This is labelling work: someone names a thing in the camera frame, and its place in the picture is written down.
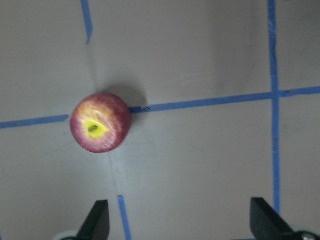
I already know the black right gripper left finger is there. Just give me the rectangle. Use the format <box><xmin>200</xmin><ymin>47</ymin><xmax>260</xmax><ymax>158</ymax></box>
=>
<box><xmin>76</xmin><ymin>200</ymin><xmax>110</xmax><ymax>240</ymax></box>

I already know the red yellow apple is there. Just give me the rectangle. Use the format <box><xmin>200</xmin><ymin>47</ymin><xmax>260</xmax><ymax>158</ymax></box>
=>
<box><xmin>70</xmin><ymin>92</ymin><xmax>132</xmax><ymax>154</ymax></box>

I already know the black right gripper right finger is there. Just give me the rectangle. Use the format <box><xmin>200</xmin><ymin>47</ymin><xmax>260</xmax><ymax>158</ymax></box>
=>
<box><xmin>249</xmin><ymin>197</ymin><xmax>296</xmax><ymax>240</ymax></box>

